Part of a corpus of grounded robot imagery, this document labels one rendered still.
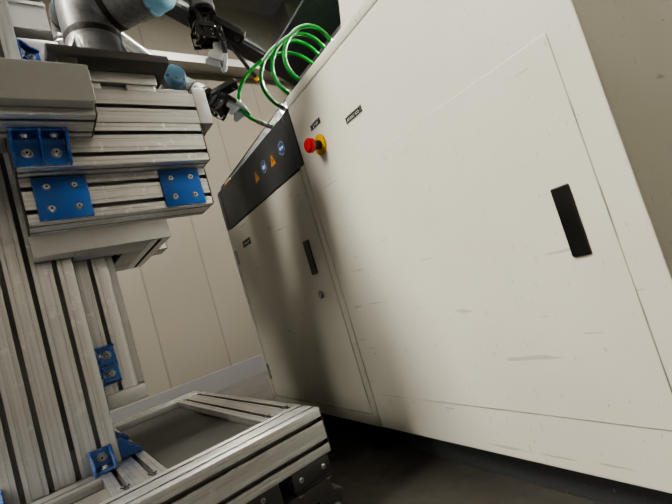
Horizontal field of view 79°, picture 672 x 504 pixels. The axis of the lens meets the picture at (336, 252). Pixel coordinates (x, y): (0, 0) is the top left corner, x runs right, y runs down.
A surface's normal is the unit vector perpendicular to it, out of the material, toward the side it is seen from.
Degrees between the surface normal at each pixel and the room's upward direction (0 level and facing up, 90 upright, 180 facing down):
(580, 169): 90
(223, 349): 90
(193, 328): 90
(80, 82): 90
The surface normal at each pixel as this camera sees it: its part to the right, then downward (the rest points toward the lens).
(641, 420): -0.81, 0.20
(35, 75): 0.57, -0.23
